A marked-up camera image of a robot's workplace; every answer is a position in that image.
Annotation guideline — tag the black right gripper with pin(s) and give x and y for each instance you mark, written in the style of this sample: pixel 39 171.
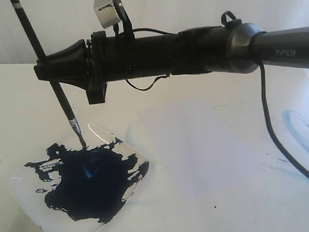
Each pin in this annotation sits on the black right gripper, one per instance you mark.
pixel 112 59

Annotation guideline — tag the black paintbrush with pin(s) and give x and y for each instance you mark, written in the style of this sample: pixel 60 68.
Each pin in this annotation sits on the black paintbrush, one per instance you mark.
pixel 43 69

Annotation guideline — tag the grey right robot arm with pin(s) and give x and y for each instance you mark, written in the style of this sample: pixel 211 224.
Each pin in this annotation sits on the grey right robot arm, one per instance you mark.
pixel 193 51

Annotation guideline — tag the white square paint plate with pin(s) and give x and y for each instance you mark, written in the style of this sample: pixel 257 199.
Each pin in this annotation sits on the white square paint plate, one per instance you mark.
pixel 70 188

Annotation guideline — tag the white paper sheet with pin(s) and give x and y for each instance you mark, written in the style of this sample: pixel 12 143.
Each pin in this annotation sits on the white paper sheet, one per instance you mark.
pixel 200 151

